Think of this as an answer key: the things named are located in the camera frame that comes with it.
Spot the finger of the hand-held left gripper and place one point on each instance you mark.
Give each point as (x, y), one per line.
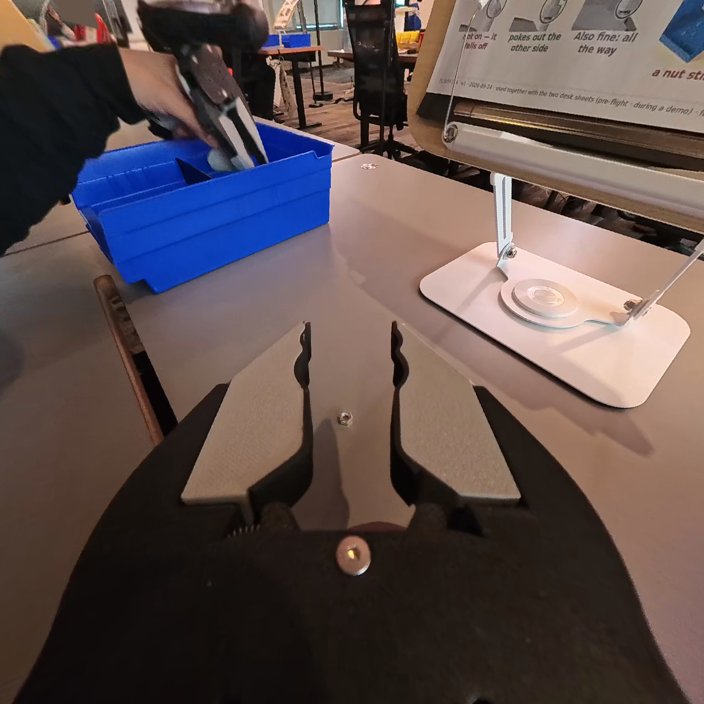
(242, 137)

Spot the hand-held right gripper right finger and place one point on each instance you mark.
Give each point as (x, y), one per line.
(445, 434)

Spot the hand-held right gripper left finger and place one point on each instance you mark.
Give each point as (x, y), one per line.
(247, 434)

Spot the blue cloth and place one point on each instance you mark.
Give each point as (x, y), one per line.
(209, 231)

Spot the small silver hex nut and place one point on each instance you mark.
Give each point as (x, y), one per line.
(345, 418)

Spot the person's left forearm black sleeve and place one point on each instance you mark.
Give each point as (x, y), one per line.
(49, 132)

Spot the person's left hand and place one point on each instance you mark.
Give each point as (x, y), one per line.
(159, 82)

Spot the black bin divider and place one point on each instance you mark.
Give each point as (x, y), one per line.
(192, 173)

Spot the wooden desk with black legs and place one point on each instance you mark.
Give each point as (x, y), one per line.
(294, 52)

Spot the black office chair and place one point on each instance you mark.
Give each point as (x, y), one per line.
(374, 60)

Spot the beige moulded tray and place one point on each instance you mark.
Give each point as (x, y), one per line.
(577, 352)

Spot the printed instruction sheet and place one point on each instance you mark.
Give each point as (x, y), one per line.
(550, 71)

